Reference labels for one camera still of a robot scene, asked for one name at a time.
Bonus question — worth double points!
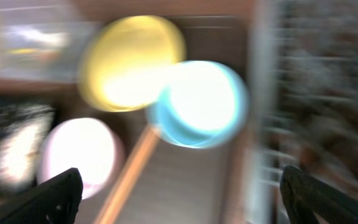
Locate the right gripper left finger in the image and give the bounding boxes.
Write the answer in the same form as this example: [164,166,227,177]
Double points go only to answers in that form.
[0,168,83,224]

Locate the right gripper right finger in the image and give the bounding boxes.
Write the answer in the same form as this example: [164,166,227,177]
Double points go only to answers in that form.
[280,166,358,224]

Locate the white pink bowl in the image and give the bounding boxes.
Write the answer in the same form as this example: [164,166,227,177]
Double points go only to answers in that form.
[37,118,124,199]

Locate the pile of rice scraps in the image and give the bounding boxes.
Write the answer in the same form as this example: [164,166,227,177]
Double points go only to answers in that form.
[0,105,56,192]

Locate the light blue bowl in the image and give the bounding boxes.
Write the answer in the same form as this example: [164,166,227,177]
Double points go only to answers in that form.
[146,60,250,149]

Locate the grey dishwasher rack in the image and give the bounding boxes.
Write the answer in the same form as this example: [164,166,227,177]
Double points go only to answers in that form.
[247,0,358,223]

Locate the left wooden chopstick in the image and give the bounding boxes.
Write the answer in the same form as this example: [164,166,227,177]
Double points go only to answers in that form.
[93,124,160,224]

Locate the black plastic tray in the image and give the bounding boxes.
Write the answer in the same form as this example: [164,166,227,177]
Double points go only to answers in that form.
[0,95,58,195]

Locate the brown serving tray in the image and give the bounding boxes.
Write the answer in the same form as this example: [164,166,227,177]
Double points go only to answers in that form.
[51,15,254,224]

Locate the yellow plate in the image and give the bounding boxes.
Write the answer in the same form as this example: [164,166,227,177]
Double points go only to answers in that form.
[78,16,186,112]

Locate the clear plastic bin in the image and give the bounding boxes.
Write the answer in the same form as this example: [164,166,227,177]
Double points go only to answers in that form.
[0,0,100,83]

